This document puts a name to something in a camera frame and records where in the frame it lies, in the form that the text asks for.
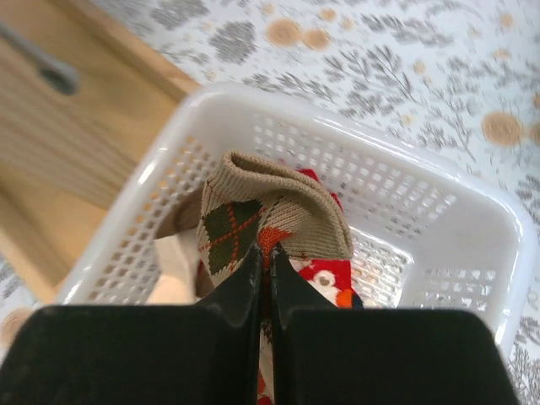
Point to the wooden clothes rack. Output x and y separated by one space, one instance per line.
64 158

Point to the red bear pattern sock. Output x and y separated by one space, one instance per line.
332 278

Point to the cream ribbed sock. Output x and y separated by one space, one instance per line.
177 255

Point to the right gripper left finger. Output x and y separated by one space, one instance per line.
205 353

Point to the floral table mat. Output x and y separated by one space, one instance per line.
459 78

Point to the grey striped sock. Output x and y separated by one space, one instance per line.
61 76

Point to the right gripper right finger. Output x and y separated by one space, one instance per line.
326 355

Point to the white plastic laundry basket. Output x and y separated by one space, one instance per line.
426 234

